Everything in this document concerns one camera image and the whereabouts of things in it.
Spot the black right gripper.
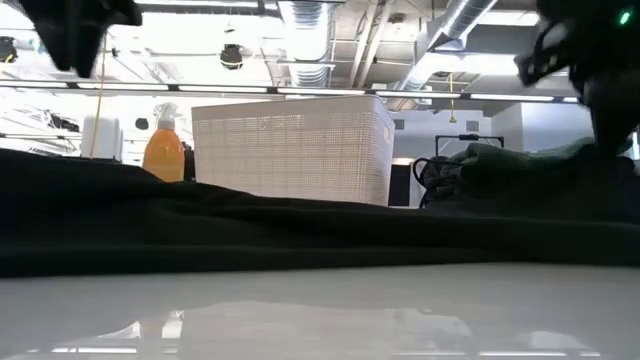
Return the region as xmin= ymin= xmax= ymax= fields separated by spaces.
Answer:
xmin=569 ymin=29 xmax=640 ymax=157

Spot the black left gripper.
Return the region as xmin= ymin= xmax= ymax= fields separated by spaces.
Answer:
xmin=17 ymin=0 xmax=144 ymax=79

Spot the dark green button shirt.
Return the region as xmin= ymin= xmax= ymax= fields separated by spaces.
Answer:
xmin=429 ymin=135 xmax=634 ymax=211

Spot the black shirt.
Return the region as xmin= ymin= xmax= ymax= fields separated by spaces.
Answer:
xmin=0 ymin=147 xmax=640 ymax=279

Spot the white plastic laundry bin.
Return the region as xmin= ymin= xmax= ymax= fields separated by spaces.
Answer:
xmin=190 ymin=94 xmax=396 ymax=207

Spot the white rounded container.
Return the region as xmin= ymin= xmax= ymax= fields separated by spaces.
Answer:
xmin=81 ymin=114 xmax=124 ymax=162

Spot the orange spray bottle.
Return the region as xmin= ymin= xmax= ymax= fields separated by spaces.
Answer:
xmin=142 ymin=102 xmax=186 ymax=183

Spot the black ceiling dome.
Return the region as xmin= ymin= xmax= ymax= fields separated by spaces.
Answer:
xmin=219 ymin=43 xmax=245 ymax=71

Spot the dark rectangular box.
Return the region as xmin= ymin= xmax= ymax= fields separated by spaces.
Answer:
xmin=388 ymin=157 xmax=412 ymax=207

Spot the yellow cable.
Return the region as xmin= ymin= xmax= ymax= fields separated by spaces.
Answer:
xmin=88 ymin=32 xmax=109 ymax=159

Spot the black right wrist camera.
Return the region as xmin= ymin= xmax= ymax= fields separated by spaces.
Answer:
xmin=514 ymin=22 xmax=574 ymax=87

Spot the black metal handle frame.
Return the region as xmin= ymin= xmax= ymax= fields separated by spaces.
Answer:
xmin=434 ymin=133 xmax=505 ymax=158

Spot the silver ventilation duct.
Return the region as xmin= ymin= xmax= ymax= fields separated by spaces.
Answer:
xmin=397 ymin=0 xmax=500 ymax=94
xmin=277 ymin=0 xmax=336 ymax=89

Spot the black camera cable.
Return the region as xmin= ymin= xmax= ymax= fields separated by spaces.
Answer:
xmin=411 ymin=155 xmax=464 ymax=209

